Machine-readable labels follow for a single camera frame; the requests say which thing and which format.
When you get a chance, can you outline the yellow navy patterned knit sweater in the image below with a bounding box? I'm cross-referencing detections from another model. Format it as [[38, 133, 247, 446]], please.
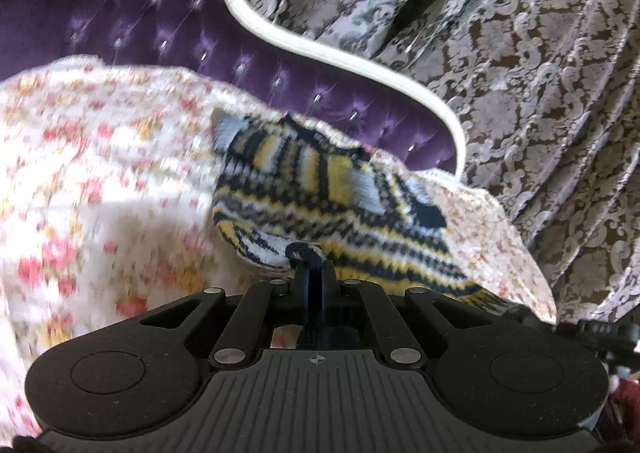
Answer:
[[212, 109, 511, 315]]

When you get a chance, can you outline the red knit sleeve forearm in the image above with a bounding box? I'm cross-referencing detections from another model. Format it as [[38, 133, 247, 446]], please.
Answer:
[[608, 375, 639, 441]]

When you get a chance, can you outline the floral bedspread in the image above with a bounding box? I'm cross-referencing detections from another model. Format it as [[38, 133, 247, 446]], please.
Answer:
[[0, 54, 559, 439]]

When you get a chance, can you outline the damask patterned curtain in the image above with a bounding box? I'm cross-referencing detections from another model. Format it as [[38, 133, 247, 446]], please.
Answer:
[[248, 0, 639, 321]]

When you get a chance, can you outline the purple tufted headboard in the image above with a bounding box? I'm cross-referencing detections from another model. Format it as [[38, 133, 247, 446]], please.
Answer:
[[1, 0, 466, 175]]

